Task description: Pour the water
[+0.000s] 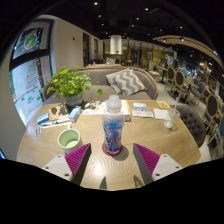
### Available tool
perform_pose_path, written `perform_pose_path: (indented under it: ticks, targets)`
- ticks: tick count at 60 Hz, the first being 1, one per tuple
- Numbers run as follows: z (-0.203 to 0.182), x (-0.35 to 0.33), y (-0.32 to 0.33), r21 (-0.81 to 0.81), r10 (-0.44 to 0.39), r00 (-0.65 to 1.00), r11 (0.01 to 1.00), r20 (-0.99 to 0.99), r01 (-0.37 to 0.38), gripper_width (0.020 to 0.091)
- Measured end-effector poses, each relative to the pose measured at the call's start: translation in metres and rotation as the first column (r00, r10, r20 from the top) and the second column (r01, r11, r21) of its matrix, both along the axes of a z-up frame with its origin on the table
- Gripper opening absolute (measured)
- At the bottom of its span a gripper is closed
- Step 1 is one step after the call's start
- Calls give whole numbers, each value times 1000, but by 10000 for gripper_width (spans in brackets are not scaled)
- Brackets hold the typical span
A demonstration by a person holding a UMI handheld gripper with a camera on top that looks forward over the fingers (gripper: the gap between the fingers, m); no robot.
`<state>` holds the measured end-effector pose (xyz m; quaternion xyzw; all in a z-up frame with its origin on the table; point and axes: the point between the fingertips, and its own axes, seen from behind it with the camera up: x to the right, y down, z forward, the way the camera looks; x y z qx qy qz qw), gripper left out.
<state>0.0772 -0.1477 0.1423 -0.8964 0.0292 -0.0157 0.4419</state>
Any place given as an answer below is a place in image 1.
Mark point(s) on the small yellow card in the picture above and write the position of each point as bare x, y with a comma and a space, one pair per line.
163, 104

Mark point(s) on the grey sofa with wooden frame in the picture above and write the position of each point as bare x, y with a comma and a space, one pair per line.
100, 75

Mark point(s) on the pale green mug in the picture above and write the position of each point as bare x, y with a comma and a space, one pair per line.
69, 143

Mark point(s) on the group of ceiling spotlights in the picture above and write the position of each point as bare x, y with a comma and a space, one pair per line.
146, 9

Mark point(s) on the open white booklet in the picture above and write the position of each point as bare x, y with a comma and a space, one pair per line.
142, 113

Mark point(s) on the long white carton box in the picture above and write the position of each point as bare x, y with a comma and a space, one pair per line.
126, 111

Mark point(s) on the dark grey tufted chair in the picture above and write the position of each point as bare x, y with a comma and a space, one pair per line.
193, 123

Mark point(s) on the light blue tissue pack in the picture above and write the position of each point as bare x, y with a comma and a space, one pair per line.
75, 114

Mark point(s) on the small blue white box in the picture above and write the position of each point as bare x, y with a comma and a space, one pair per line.
43, 118

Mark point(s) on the grey white chevron pillow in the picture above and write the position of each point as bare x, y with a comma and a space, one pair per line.
126, 81

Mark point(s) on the white teal pen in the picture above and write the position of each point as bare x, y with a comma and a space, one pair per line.
58, 122

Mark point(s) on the clear plastic cup with straw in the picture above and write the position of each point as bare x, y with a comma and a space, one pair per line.
170, 119

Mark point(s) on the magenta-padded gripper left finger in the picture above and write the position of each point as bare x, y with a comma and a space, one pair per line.
60, 165

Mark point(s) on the blue white card stack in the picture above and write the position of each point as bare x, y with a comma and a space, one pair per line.
140, 106

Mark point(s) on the green potted plant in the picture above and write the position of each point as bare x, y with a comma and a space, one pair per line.
68, 83

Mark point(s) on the white blister pill pack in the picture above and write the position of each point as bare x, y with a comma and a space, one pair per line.
39, 130

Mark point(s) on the white paper napkin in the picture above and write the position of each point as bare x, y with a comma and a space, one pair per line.
160, 114

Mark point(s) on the white round column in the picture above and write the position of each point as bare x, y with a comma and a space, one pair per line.
116, 44

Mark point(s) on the clear bottle with blue label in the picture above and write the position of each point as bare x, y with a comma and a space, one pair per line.
113, 133

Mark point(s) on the printed white paper sheets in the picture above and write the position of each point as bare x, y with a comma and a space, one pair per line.
95, 107

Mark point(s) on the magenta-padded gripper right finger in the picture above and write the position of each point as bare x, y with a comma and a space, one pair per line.
163, 165

